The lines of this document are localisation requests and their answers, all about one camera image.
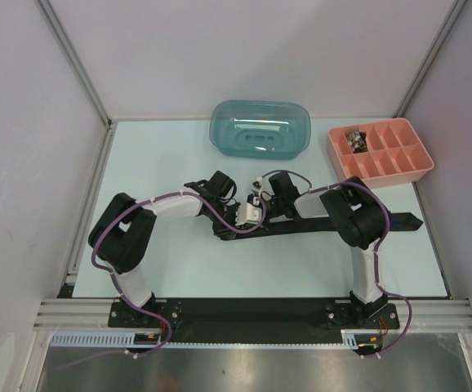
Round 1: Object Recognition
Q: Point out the dark striped necktie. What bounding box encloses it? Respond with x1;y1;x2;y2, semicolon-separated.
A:
234;212;424;240

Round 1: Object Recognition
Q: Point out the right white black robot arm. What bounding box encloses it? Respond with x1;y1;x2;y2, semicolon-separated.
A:
261;171;391;327

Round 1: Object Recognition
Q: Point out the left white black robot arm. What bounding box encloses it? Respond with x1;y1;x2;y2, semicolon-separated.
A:
88;171;239;327

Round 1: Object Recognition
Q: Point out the teal transparent plastic tub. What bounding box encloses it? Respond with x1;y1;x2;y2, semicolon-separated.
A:
209;100;311;160

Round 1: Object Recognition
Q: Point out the rolled tie in tray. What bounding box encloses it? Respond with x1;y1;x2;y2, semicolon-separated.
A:
345;130;368;154

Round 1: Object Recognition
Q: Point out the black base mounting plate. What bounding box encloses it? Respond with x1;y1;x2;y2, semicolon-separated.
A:
108;297;400;345

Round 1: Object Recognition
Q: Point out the pink compartment organizer tray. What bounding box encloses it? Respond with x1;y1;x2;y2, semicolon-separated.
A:
327;118;434;188

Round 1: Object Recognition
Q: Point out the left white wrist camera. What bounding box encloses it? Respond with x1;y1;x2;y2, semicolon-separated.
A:
235;203;263;227

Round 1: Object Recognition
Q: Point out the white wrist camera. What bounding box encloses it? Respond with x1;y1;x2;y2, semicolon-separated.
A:
252;176;271;202
235;203;263;227

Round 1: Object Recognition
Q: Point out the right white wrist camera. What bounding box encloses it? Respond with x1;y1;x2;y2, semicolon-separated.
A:
252;176;271;202

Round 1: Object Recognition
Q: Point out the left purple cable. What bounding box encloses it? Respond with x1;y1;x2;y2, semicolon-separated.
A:
91;191;268;359

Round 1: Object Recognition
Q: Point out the white slotted cable duct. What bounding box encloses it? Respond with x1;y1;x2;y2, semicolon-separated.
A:
51;330;366;350

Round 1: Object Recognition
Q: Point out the aluminium extrusion rail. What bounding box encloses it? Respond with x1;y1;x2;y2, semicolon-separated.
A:
33;298;472;333

